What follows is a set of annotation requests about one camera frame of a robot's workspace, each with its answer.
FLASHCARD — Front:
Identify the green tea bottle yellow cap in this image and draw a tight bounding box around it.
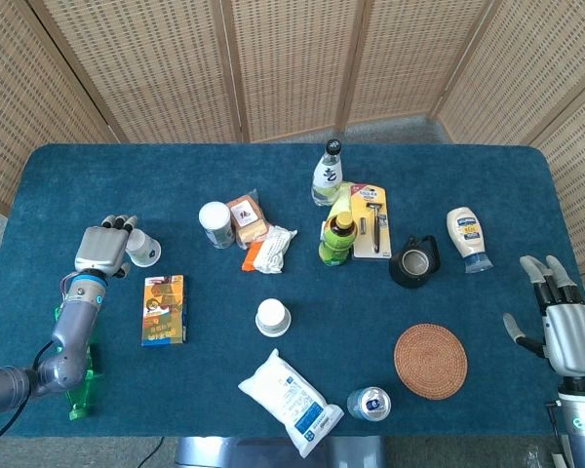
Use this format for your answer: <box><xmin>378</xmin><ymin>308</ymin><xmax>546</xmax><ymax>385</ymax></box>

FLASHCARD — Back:
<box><xmin>318</xmin><ymin>211</ymin><xmax>361</xmax><ymax>268</ymax></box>

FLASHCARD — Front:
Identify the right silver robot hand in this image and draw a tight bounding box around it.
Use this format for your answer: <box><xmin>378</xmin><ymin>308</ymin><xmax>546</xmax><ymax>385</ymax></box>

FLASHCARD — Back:
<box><xmin>502</xmin><ymin>253</ymin><xmax>585</xmax><ymax>378</ymax></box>

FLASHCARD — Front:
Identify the white paper cup blue flower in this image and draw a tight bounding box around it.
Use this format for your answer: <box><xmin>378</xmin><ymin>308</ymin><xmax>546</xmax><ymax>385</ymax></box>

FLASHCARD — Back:
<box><xmin>125</xmin><ymin>228</ymin><xmax>163</xmax><ymax>268</ymax></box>

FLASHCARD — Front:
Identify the white mayonnaise squeeze bottle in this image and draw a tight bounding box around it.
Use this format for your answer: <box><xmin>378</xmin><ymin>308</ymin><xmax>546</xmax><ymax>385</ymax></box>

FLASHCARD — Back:
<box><xmin>446</xmin><ymin>208</ymin><xmax>494</xmax><ymax>274</ymax></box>

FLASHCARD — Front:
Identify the razor in yellow blister pack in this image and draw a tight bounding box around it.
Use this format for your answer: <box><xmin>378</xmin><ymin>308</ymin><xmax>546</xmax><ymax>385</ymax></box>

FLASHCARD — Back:
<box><xmin>349</xmin><ymin>182</ymin><xmax>393</xmax><ymax>260</ymax></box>

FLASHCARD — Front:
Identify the round woven rattan coaster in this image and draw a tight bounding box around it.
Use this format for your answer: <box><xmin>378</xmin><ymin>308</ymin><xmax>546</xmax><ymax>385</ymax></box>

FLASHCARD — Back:
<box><xmin>393</xmin><ymin>322</ymin><xmax>469</xmax><ymax>402</ymax></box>

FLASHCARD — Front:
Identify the white cylindrical snack canister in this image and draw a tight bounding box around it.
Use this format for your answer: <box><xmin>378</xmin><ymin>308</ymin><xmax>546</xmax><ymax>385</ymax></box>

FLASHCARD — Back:
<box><xmin>198</xmin><ymin>201</ymin><xmax>237</xmax><ymax>251</ymax></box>

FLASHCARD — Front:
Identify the clear bottle with white label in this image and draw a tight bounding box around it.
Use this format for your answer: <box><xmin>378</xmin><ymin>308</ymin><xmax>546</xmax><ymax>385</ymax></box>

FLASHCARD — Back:
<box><xmin>310</xmin><ymin>138</ymin><xmax>345</xmax><ymax>209</ymax></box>

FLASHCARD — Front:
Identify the white paper cup green fern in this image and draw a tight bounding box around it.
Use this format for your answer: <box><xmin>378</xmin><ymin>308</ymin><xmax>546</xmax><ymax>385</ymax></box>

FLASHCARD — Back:
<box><xmin>255</xmin><ymin>297</ymin><xmax>291</xmax><ymax>333</ymax></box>

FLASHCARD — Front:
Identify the white wet wipes packet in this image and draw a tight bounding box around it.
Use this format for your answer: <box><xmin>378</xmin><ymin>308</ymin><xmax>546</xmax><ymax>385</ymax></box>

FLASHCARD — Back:
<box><xmin>237</xmin><ymin>348</ymin><xmax>345</xmax><ymax>459</ymax></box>

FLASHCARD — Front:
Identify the wrapped cake slice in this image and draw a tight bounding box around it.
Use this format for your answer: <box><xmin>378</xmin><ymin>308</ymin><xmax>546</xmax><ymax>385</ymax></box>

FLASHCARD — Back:
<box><xmin>226</xmin><ymin>189</ymin><xmax>270</xmax><ymax>245</ymax></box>

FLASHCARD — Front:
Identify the orange and blue carton box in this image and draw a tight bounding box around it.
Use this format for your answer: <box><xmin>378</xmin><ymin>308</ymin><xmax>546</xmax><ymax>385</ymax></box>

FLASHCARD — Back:
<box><xmin>141</xmin><ymin>274</ymin><xmax>189</xmax><ymax>348</ymax></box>

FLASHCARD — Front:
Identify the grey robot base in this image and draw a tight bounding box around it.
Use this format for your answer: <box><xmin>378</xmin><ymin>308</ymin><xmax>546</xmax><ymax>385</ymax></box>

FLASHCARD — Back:
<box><xmin>175</xmin><ymin>436</ymin><xmax>386</xmax><ymax>468</ymax></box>

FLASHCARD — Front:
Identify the bamboo folding screen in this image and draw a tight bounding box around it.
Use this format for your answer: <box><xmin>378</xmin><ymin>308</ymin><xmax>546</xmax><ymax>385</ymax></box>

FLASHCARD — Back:
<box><xmin>0</xmin><ymin>0</ymin><xmax>585</xmax><ymax>352</ymax></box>

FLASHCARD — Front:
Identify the blue felt table cloth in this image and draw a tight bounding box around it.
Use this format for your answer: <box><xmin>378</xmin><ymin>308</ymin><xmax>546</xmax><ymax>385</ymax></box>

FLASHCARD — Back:
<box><xmin>0</xmin><ymin>142</ymin><xmax>585</xmax><ymax>438</ymax></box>

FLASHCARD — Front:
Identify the black teapot with handle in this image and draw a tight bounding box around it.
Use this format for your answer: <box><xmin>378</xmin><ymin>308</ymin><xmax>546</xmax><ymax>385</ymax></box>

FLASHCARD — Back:
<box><xmin>388</xmin><ymin>234</ymin><xmax>442</xmax><ymax>290</ymax></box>

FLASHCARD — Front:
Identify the orange and white snack packet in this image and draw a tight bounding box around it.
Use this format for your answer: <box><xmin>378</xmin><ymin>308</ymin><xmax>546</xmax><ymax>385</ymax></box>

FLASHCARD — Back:
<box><xmin>241</xmin><ymin>224</ymin><xmax>298</xmax><ymax>275</ymax></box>

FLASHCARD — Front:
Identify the light blue drink can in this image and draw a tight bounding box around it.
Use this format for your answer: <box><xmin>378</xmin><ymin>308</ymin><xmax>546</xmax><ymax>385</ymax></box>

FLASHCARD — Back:
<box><xmin>346</xmin><ymin>385</ymin><xmax>392</xmax><ymax>422</ymax></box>

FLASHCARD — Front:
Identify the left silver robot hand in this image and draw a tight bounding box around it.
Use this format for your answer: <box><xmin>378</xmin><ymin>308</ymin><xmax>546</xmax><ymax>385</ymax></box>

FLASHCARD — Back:
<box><xmin>73</xmin><ymin>214</ymin><xmax>139</xmax><ymax>280</ymax></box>

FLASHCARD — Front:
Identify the black floor cable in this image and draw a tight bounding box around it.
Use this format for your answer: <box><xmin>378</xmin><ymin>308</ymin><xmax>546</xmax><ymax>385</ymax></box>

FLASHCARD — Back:
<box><xmin>136</xmin><ymin>437</ymin><xmax>165</xmax><ymax>468</ymax></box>

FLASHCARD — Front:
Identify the green plastic soda bottle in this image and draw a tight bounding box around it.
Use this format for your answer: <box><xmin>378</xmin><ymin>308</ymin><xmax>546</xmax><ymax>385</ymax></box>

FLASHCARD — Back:
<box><xmin>53</xmin><ymin>304</ymin><xmax>106</xmax><ymax>421</ymax></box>

